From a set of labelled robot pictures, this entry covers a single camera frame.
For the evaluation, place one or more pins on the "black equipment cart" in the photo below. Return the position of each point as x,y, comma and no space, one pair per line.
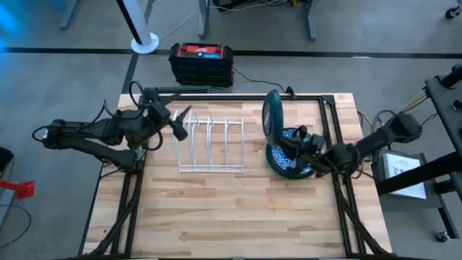
444,104

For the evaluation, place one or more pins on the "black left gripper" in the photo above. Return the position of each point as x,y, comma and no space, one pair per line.
159,113

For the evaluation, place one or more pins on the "grey desk leg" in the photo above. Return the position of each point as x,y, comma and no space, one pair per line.
204,18
68,14
312,21
149,9

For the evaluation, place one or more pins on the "grey box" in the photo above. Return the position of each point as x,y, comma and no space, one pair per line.
397,204

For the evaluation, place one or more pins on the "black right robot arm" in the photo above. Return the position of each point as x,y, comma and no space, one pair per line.
379,135

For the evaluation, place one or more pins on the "white tower fan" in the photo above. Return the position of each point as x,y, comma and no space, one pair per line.
144,43

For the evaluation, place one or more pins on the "red black power station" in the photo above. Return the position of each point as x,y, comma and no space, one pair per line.
200,70

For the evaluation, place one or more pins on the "blue patterned plate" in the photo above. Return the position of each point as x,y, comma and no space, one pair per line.
279,159

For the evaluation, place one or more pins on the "black slotted bar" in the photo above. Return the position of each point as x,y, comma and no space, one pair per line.
187,89

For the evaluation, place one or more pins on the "black caster wheel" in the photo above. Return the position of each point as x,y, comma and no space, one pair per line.
451,12
442,236

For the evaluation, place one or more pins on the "dark blue glossy plate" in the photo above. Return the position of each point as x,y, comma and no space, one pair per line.
278,108

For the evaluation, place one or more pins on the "white booklet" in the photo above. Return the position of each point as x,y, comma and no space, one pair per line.
404,173

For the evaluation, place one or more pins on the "black aluminium table frame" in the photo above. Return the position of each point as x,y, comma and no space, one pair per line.
234,96

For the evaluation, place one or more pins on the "black equipment box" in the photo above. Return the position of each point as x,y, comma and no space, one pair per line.
227,3

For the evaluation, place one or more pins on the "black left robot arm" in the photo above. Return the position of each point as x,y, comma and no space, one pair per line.
90,131

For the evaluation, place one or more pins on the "red clamp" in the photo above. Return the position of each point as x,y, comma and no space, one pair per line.
21,188

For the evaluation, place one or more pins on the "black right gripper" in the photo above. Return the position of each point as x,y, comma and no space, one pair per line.
312,150

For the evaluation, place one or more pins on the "black object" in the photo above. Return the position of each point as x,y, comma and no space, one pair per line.
5,159

